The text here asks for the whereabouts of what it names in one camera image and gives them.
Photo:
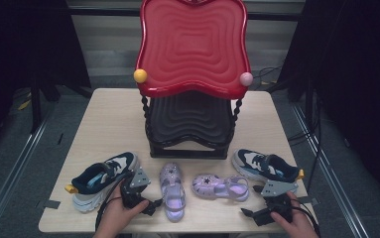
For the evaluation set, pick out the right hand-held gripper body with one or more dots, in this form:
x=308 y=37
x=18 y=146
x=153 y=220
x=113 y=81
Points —
x=278 y=188

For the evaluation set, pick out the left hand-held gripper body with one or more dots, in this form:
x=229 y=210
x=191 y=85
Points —
x=138 y=180

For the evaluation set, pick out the purple sandal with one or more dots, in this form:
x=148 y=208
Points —
x=210 y=186
x=172 y=195

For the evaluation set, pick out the navy and white sneaker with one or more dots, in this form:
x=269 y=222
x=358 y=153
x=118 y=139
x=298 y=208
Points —
x=253 y=162
x=95 y=178

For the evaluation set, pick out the red and black shoe rack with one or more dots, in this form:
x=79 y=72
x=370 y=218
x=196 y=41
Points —
x=194 y=49

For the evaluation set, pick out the person's left hand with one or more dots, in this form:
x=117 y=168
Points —
x=116 y=214

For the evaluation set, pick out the person's right hand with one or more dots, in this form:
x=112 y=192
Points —
x=298 y=221

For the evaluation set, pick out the grey tape piece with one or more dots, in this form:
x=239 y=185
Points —
x=310 y=200
x=52 y=204

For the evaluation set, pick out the black tape strip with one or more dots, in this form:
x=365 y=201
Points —
x=60 y=139

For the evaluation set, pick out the dark curtain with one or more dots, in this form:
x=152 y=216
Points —
x=19 y=43
x=359 y=82

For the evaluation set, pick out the yellow tape strip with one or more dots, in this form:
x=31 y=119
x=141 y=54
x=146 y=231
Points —
x=24 y=105

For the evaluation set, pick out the metal floor rail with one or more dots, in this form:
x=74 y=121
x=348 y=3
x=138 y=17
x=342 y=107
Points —
x=326 y=165
x=22 y=162

